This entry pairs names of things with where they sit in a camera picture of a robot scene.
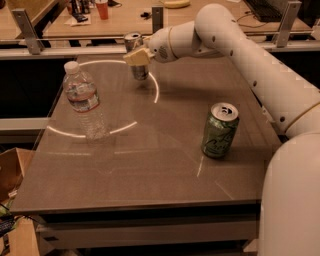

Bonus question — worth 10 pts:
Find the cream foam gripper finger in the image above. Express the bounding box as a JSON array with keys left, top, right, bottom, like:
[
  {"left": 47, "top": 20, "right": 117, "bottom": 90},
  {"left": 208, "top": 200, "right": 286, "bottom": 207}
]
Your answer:
[{"left": 123, "top": 46, "right": 154, "bottom": 66}]

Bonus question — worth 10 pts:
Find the silver redbull can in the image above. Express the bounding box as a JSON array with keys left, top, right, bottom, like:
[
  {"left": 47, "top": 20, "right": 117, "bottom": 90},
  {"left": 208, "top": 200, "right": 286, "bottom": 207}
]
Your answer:
[{"left": 124, "top": 32, "right": 149, "bottom": 81}]

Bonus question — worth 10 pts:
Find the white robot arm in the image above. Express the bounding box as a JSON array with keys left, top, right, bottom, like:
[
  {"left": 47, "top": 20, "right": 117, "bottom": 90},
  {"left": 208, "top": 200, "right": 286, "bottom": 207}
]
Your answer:
[{"left": 124, "top": 3, "right": 320, "bottom": 256}]

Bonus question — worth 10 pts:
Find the clear plastic water bottle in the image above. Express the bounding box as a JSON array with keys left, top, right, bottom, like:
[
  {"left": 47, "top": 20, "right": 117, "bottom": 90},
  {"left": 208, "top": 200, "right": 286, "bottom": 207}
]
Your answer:
[{"left": 63, "top": 61, "right": 108, "bottom": 141}]

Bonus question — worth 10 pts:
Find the green soda can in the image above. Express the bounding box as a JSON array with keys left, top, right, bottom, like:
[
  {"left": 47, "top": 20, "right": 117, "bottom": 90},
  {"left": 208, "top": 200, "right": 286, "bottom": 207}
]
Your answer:
[{"left": 201, "top": 102, "right": 239, "bottom": 158}]

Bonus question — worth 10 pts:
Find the red plastic cup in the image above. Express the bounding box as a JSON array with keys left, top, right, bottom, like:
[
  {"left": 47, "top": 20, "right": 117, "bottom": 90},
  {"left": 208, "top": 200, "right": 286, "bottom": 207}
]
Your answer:
[{"left": 95, "top": 0, "right": 108, "bottom": 20}]

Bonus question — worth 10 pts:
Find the yellow banana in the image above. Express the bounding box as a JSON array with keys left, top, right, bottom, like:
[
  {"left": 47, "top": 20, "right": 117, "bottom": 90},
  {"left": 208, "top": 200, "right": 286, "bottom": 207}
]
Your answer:
[{"left": 161, "top": 0, "right": 191, "bottom": 9}]

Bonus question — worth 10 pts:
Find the black keyboard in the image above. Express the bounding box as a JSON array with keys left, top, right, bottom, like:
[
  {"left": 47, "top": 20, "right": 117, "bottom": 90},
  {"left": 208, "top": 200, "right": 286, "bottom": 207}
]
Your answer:
[{"left": 243, "top": 0, "right": 282, "bottom": 22}]

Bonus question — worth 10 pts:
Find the brown cardboard box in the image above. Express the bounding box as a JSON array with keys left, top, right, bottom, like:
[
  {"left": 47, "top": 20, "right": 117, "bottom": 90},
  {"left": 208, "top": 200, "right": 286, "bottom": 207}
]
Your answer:
[{"left": 0, "top": 148, "right": 34, "bottom": 202}]

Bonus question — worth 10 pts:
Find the grey table drawer front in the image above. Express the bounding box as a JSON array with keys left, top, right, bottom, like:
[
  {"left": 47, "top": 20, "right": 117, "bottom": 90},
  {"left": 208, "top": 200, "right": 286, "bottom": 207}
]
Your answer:
[{"left": 36, "top": 214, "right": 259, "bottom": 249}]

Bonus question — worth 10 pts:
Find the middle metal rail bracket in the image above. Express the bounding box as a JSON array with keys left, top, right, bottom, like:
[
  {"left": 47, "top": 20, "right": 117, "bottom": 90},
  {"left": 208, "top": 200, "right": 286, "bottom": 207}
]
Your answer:
[{"left": 152, "top": 6, "right": 163, "bottom": 33}]

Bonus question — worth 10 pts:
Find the metal rail bracket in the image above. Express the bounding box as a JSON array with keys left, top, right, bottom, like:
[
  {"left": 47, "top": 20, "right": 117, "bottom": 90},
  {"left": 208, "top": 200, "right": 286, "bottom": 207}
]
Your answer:
[
  {"left": 12, "top": 8, "right": 44, "bottom": 55},
  {"left": 152, "top": 6, "right": 163, "bottom": 33},
  {"left": 272, "top": 0, "right": 302, "bottom": 48}
]

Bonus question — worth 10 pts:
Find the left metal rail bracket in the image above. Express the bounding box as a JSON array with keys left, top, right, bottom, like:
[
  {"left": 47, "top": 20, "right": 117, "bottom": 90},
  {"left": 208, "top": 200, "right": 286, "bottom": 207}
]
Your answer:
[{"left": 12, "top": 8, "right": 44, "bottom": 55}]

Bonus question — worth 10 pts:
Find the right metal rail bracket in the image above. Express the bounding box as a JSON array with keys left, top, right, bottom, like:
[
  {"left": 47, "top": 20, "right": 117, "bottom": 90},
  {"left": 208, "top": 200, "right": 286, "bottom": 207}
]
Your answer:
[{"left": 272, "top": 0, "right": 302, "bottom": 48}]

